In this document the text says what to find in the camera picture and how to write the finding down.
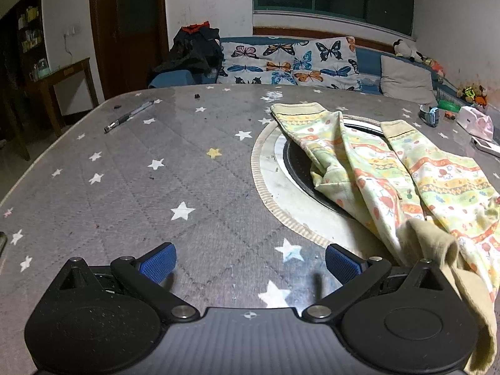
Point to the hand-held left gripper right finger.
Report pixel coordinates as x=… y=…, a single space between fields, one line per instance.
x=343 y=263

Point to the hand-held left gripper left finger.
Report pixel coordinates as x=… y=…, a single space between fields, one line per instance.
x=158 y=265

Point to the patterned child's shirt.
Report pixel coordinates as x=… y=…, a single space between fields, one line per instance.
x=390 y=187

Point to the pile of dark clothes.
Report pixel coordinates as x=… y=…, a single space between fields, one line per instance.
x=191 y=54

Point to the grey star print tablecloth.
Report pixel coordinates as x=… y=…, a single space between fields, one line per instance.
x=156 y=203

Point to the black ballpoint pen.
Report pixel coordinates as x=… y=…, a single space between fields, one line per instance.
x=129 y=116

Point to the blue smartwatch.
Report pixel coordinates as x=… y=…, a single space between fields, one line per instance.
x=429 y=116

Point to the green bowl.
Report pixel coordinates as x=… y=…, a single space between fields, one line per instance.
x=449 y=105

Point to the pink white tissue pack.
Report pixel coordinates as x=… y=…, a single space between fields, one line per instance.
x=474 y=123

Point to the grey cushion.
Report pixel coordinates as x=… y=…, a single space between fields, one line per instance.
x=406 y=80

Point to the blue sofa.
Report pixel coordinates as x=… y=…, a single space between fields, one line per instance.
x=369 y=62

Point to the butterfly print cushion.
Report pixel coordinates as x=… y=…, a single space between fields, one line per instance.
x=281 y=62

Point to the yellow green plush toy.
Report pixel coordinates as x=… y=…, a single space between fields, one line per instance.
x=470 y=94

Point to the wooden side table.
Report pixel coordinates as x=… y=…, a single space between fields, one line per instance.
x=74 y=70

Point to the orange plush toy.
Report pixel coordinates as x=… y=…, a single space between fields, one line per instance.
x=435 y=68

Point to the black and white plush toy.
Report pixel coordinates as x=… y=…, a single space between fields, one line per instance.
x=404 y=49

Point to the glass jar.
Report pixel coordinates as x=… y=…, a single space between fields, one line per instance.
x=42 y=68

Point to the dark wooden door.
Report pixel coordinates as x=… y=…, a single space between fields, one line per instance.
x=129 y=31

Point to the dark shelf cabinet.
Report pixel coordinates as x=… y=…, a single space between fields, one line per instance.
x=27 y=27

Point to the white wall socket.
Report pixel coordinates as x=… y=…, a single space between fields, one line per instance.
x=72 y=31

